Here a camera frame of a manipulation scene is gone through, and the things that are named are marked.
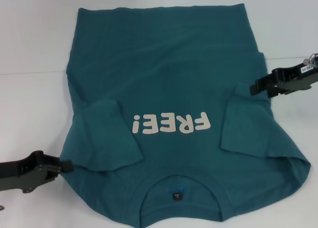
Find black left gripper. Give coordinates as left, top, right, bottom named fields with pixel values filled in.
left=0, top=150, right=75, bottom=194

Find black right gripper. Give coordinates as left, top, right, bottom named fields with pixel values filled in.
left=249, top=63, right=318, bottom=98

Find teal FREE print t-shirt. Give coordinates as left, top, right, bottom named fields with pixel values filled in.
left=59, top=3, right=312, bottom=223

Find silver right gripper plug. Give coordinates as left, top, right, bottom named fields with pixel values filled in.
left=303, top=53, right=318, bottom=66

